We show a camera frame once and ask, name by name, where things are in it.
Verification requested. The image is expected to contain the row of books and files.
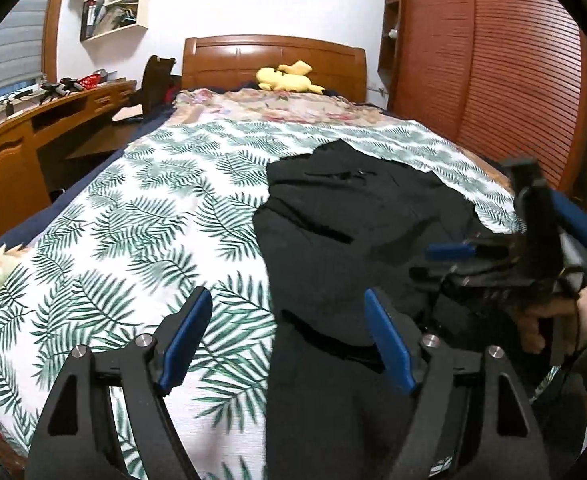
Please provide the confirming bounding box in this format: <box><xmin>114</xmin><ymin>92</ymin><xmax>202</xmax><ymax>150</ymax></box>
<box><xmin>82</xmin><ymin>0</ymin><xmax>139</xmax><ymax>38</ymax></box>

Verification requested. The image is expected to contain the floral blanket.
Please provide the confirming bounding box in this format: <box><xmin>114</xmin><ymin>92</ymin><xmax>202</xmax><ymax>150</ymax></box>
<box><xmin>173</xmin><ymin>87</ymin><xmax>409</xmax><ymax>128</ymax></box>

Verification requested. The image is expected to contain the navy blue bed sheet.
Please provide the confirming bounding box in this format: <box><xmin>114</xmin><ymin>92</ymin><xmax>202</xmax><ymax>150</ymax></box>
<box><xmin>0</xmin><ymin>110</ymin><xmax>171</xmax><ymax>281</ymax></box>

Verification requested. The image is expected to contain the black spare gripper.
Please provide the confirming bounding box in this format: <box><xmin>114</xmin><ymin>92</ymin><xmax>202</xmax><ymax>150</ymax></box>
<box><xmin>40</xmin><ymin>77</ymin><xmax>86</xmax><ymax>103</ymax></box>

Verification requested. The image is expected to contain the wooden bed headboard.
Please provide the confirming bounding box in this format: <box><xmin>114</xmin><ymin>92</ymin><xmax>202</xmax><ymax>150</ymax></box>
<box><xmin>180</xmin><ymin>35</ymin><xmax>368</xmax><ymax>106</ymax></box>

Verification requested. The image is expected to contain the black buttoned coat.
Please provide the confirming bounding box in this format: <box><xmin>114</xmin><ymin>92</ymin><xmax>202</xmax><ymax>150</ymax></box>
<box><xmin>253</xmin><ymin>139</ymin><xmax>524</xmax><ymax>480</ymax></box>

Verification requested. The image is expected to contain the wooden slatted wardrobe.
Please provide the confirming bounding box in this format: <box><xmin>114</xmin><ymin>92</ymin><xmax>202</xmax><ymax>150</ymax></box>
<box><xmin>377</xmin><ymin>0</ymin><xmax>587</xmax><ymax>206</ymax></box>

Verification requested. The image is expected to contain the wooden desk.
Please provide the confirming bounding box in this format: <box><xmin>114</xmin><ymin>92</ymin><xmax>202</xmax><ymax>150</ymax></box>
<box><xmin>0</xmin><ymin>79</ymin><xmax>139</xmax><ymax>266</ymax></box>

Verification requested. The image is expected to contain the person's right hand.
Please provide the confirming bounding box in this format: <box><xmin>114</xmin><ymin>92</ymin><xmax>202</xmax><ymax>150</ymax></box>
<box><xmin>517</xmin><ymin>291</ymin><xmax>587</xmax><ymax>357</ymax></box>

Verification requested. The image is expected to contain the white wall shelf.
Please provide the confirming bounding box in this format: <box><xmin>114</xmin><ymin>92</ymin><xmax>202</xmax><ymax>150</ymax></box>
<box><xmin>70</xmin><ymin>0</ymin><xmax>150</xmax><ymax>43</ymax></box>

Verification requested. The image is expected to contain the yellow plush toy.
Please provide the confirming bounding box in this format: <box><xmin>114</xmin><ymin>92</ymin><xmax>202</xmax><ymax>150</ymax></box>
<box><xmin>256</xmin><ymin>60</ymin><xmax>324</xmax><ymax>95</ymax></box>

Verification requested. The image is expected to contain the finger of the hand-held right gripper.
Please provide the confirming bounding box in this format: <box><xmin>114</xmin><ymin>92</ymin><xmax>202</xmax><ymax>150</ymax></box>
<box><xmin>408</xmin><ymin>265</ymin><xmax>513</xmax><ymax>298</ymax></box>
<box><xmin>426</xmin><ymin>239</ymin><xmax>513</xmax><ymax>267</ymax></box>

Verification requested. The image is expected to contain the wooden window frame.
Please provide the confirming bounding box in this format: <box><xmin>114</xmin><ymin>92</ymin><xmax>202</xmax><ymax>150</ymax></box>
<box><xmin>42</xmin><ymin>0</ymin><xmax>71</xmax><ymax>81</ymax></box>

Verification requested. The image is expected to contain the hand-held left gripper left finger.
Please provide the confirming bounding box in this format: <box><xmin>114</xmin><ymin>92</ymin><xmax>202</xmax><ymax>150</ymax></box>
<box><xmin>26</xmin><ymin>286</ymin><xmax>214</xmax><ymax>480</ymax></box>

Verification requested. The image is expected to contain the dark wooden chair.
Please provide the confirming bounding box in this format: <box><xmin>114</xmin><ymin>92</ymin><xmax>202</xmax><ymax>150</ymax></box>
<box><xmin>140</xmin><ymin>55</ymin><xmax>181</xmax><ymax>116</ymax></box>

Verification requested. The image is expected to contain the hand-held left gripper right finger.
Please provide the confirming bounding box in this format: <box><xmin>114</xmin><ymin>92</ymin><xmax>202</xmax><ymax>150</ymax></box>
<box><xmin>364</xmin><ymin>288</ymin><xmax>547</xmax><ymax>480</ymax></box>

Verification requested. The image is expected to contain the leaf print bed sheet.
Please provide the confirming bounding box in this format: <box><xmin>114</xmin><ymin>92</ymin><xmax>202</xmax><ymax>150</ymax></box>
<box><xmin>0</xmin><ymin>119</ymin><xmax>524</xmax><ymax>480</ymax></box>

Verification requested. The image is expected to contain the grey window blind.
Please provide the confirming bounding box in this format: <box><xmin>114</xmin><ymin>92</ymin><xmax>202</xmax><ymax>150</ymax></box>
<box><xmin>0</xmin><ymin>0</ymin><xmax>56</xmax><ymax>106</ymax></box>

